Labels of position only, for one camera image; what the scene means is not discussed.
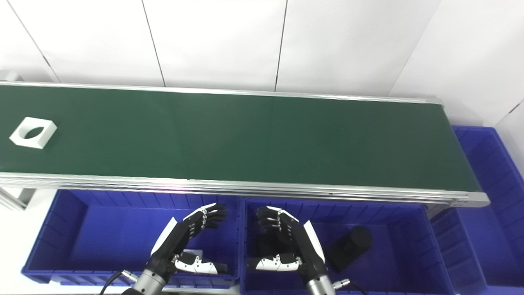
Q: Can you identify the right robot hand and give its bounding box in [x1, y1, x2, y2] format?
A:
[247, 206, 328, 282]

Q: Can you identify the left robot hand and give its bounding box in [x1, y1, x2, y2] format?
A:
[147, 203, 228, 278]

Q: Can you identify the black cylinder part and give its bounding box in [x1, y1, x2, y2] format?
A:
[327, 225, 373, 273]
[256, 231, 289, 261]

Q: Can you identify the blue plastic bin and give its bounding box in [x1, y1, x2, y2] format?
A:
[239, 197, 455, 295]
[21, 189, 242, 289]
[430, 126, 524, 287]

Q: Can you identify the green conveyor belt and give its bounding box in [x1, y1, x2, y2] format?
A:
[0, 85, 482, 192]
[0, 81, 490, 211]

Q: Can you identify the aluminium conveyor leg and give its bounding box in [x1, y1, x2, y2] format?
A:
[0, 188, 36, 211]

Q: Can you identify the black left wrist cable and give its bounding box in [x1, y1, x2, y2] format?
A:
[98, 270, 138, 295]

